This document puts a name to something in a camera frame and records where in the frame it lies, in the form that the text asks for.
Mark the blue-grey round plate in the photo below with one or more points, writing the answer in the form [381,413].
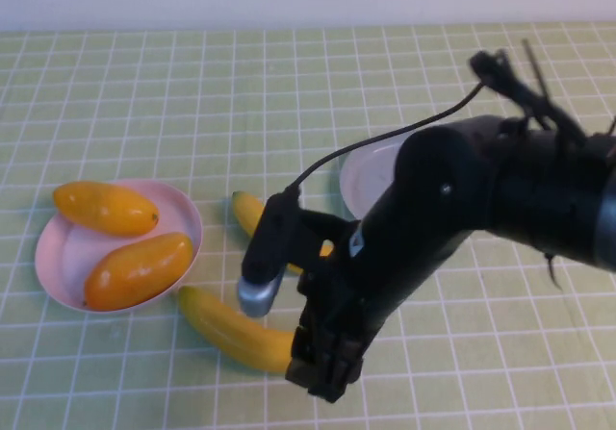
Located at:
[366,184]

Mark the pink round plate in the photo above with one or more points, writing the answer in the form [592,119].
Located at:
[62,257]

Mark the orange-yellow toy mango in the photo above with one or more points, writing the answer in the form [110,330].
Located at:
[106,209]
[139,271]

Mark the green checkered tablecloth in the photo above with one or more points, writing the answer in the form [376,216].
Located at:
[192,88]

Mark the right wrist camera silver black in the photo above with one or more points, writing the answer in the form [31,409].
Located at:
[269,242]

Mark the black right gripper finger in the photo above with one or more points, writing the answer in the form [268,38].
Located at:
[349,362]
[308,362]

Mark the yellow toy banana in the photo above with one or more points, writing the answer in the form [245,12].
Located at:
[231,329]
[248,211]

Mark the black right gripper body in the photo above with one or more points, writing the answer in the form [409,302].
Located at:
[366,295]

